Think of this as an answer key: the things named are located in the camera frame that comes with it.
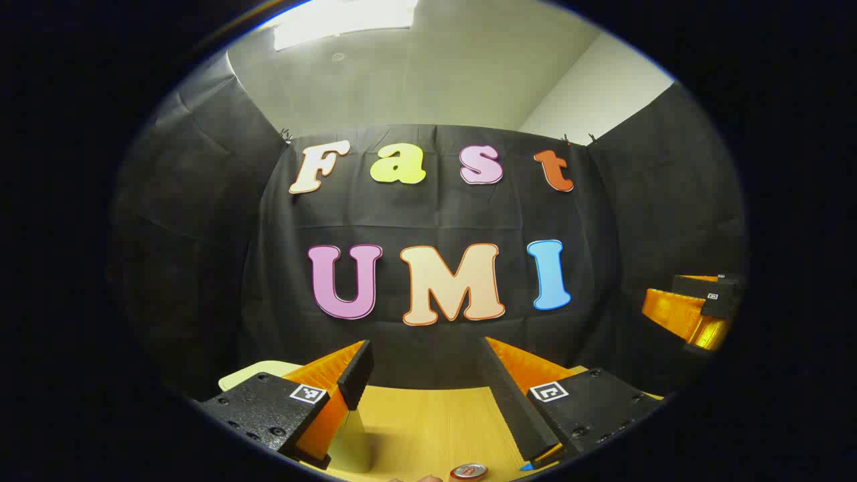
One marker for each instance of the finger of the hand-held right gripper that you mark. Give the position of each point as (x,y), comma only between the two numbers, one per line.
(673,311)
(696,284)

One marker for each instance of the wooden desktop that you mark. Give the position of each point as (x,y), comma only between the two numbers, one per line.
(435,428)

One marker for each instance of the red pop can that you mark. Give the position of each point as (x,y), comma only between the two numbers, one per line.
(469,472)

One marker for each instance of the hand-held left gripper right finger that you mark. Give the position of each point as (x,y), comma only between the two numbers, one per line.
(512,408)

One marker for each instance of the pale green desktop garbage bin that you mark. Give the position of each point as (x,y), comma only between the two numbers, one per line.
(254,373)

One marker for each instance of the ceiling light panel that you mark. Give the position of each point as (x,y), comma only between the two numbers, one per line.
(341,20)

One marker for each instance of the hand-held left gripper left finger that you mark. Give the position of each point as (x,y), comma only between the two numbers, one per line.
(355,378)

